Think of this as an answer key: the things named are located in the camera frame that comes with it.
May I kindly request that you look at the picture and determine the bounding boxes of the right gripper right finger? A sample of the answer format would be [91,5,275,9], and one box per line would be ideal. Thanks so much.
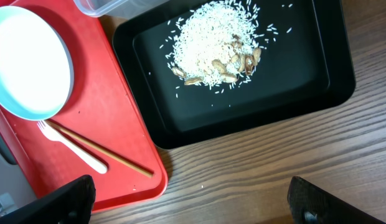
[287,176,385,224]

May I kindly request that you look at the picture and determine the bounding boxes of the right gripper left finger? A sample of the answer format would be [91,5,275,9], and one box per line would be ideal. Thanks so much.
[0,175,96,224]

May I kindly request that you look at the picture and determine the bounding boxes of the light blue bowl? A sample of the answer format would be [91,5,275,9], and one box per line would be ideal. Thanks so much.
[0,6,74,121]

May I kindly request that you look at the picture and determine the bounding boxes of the rice and peanut leftovers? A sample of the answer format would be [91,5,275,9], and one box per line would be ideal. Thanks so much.
[158,0,280,98]

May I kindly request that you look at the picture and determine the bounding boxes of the grey dishwasher rack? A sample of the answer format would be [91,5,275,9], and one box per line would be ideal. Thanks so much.
[0,134,37,218]

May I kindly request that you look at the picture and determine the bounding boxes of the black waste tray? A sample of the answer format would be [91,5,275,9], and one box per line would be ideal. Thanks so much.
[112,0,355,149]

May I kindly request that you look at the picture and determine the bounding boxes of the wooden chopstick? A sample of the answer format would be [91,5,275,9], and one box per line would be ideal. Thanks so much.
[45,120,154,178]

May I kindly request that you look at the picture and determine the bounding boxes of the red plastic tray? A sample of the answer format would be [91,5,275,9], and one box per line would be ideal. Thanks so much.
[0,0,168,212]

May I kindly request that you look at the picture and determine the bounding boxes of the white plastic fork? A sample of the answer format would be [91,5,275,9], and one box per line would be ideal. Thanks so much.
[37,121,108,174]

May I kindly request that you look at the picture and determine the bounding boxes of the clear plastic bin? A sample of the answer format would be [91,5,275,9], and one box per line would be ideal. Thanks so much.
[74,0,168,19]

